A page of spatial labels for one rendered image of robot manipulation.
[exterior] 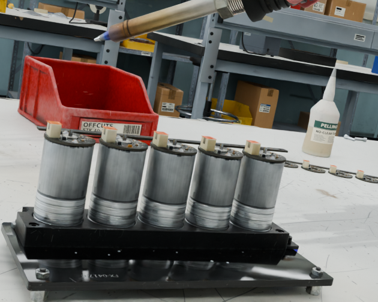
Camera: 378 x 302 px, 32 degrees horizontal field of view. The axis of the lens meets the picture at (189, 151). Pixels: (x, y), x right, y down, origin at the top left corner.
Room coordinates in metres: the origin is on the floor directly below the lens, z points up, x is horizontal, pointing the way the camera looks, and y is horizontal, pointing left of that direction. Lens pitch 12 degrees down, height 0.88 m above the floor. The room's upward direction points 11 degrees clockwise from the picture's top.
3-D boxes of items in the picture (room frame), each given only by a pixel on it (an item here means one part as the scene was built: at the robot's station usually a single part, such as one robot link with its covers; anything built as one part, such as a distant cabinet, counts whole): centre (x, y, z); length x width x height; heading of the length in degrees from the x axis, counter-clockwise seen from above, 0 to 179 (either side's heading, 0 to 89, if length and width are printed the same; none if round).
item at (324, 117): (0.76, -0.14, 0.80); 0.03 x 0.03 x 0.10
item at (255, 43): (3.16, -0.23, 0.80); 0.15 x 0.12 x 0.10; 45
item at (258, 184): (0.37, -0.04, 0.79); 0.02 x 0.02 x 0.05
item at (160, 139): (0.34, 0.01, 0.82); 0.01 x 0.01 x 0.01; 27
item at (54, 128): (0.31, 0.06, 0.82); 0.01 x 0.01 x 0.01; 27
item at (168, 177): (0.34, 0.01, 0.79); 0.02 x 0.02 x 0.05
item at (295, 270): (0.33, 0.00, 0.76); 0.16 x 0.07 x 0.01; 117
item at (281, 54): (3.30, -0.48, 0.77); 0.24 x 0.16 x 0.04; 114
